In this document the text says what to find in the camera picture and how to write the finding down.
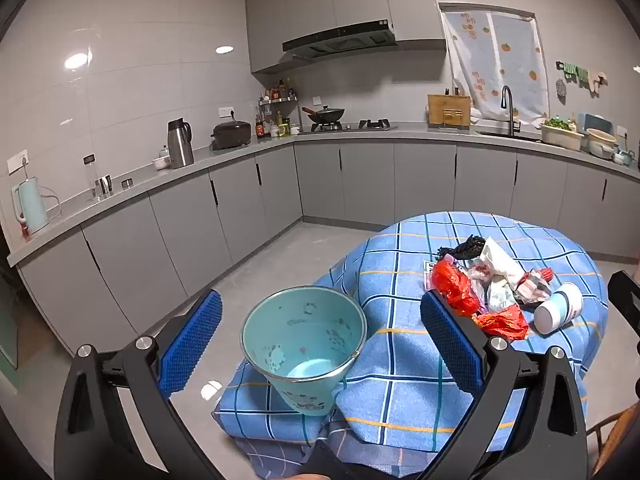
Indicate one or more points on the beige hanging cloth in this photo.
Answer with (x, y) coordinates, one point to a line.
(597, 81)

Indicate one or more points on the blue plaid tablecloth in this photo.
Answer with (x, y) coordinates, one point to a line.
(400, 360)

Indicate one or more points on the grey kitchen counter cabinets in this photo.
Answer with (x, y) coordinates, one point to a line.
(370, 180)

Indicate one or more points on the red plastic bag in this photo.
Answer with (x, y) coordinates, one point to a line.
(452, 287)

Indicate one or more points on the red mesh net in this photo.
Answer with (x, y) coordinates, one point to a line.
(548, 274)

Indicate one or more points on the pale green plastic bag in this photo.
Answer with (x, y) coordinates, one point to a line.
(501, 296)

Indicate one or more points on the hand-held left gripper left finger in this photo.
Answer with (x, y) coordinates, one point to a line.
(192, 345)

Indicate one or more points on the black rice cooker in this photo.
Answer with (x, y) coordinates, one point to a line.
(231, 135)

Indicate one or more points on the blue dish rack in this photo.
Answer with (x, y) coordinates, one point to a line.
(597, 122)

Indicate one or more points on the wooden chair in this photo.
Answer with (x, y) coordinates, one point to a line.
(620, 435)

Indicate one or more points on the small white bowl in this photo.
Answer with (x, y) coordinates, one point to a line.
(161, 161)

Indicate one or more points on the black wok with lid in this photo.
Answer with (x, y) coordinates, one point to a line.
(327, 114)

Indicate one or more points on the white fruit-print curtain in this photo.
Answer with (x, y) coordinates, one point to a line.
(495, 55)

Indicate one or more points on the pale teal electric kettle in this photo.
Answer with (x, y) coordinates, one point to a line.
(30, 207)

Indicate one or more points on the wooden knife block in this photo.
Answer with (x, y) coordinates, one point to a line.
(447, 110)

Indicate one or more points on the glass jar with black lid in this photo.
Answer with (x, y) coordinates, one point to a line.
(90, 177)

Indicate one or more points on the corner spice rack with bottles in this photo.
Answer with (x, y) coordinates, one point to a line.
(277, 117)

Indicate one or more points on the grey hanging scrubber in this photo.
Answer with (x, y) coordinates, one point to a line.
(560, 87)

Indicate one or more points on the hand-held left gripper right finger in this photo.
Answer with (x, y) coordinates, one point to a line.
(450, 345)

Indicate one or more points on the red crumpled wrapper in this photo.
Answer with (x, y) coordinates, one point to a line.
(502, 322)

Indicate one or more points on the black range hood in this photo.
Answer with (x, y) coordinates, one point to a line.
(340, 39)

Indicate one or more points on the grey plaid cloth scrap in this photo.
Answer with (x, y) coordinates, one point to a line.
(531, 286)

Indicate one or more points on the black kitchen faucet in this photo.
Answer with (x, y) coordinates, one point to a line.
(511, 110)

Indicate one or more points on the black mesh net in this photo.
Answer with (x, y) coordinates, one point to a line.
(465, 249)

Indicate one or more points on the white paper cup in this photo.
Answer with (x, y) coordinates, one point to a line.
(557, 310)

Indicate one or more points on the green striped towel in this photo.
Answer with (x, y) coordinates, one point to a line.
(574, 70)

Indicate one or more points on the gas stove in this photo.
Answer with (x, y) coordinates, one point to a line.
(360, 126)

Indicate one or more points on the cream plastic basin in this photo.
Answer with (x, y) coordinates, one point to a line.
(600, 146)

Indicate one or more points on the steel thermos jug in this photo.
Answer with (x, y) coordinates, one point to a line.
(180, 145)

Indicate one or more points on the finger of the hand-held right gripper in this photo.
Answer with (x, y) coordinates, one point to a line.
(629, 300)

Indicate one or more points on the teal metal bucket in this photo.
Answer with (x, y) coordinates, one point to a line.
(300, 330)

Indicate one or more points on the cream basin with vegetables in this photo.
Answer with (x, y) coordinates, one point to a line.
(561, 136)

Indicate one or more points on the white red-printed plastic bag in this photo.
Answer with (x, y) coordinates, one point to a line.
(492, 262)

